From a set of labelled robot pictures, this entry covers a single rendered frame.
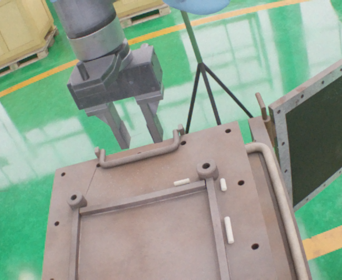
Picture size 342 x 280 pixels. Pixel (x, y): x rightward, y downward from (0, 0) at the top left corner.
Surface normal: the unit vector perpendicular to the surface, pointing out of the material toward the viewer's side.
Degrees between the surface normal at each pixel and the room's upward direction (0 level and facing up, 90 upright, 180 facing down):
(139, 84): 90
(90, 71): 0
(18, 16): 90
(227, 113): 0
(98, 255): 0
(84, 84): 90
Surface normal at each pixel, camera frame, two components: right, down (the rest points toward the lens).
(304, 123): 0.45, 0.49
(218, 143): -0.28, -0.72
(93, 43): 0.15, 0.62
